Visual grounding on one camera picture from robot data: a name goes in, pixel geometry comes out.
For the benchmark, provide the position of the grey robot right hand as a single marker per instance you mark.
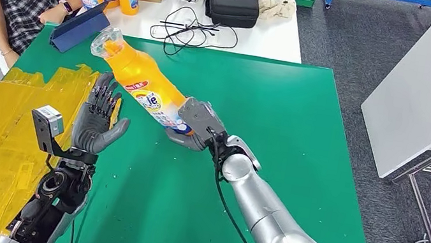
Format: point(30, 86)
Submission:
point(189, 140)

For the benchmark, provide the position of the beige cloth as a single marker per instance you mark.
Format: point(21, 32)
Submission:
point(276, 8)

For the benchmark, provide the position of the black zip case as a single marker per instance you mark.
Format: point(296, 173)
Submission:
point(232, 7)

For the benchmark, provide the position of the person's left hand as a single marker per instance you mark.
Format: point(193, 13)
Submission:
point(50, 15)

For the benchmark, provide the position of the person's right hand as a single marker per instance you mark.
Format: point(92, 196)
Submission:
point(11, 58)

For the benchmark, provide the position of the tablet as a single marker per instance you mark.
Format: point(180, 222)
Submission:
point(79, 29)

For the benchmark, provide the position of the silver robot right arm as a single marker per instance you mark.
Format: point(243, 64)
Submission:
point(269, 218)

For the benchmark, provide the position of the green table mat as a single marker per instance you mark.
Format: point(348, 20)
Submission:
point(221, 108)

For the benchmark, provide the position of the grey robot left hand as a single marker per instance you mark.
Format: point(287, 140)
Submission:
point(95, 128)

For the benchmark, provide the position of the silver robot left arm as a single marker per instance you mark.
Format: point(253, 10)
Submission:
point(54, 203)

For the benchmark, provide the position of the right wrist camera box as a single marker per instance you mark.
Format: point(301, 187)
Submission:
point(199, 118)

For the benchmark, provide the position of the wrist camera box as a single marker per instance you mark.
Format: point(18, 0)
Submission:
point(49, 121)
point(199, 118)

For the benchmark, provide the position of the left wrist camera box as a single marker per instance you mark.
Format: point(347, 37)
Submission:
point(49, 121)

